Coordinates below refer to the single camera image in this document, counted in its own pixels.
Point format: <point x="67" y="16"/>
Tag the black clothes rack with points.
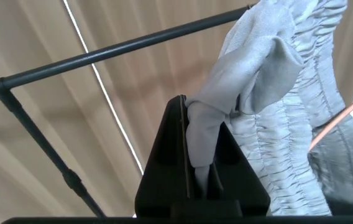
<point x="102" y="54"/>

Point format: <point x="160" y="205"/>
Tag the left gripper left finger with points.
<point x="161" y="186"/>

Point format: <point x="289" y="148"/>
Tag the pale grey shorts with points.
<point x="273" y="140"/>

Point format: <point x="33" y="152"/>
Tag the pink clothes hanger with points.
<point x="341" y="116"/>

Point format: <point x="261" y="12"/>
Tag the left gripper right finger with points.
<point x="241" y="183"/>

